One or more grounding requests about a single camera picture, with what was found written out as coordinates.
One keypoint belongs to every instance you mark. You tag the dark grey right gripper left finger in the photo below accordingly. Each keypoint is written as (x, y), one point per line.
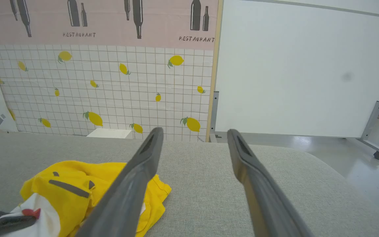
(127, 191)

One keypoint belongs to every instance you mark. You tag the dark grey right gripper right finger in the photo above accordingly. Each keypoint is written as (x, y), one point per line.
(262, 197)

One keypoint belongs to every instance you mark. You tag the yellow garment with white patch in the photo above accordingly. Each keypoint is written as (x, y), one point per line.
(67, 171)

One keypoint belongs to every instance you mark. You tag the white box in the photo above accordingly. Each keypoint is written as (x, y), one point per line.
(109, 133)

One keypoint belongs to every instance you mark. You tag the lemon print tablecloth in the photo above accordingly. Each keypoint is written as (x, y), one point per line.
(127, 98)

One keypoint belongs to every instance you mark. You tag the grey metal partition leg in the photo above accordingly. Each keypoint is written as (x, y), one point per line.
(214, 112)
(372, 121)

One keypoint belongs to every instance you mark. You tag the white partition board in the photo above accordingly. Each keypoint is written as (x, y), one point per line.
(291, 82)

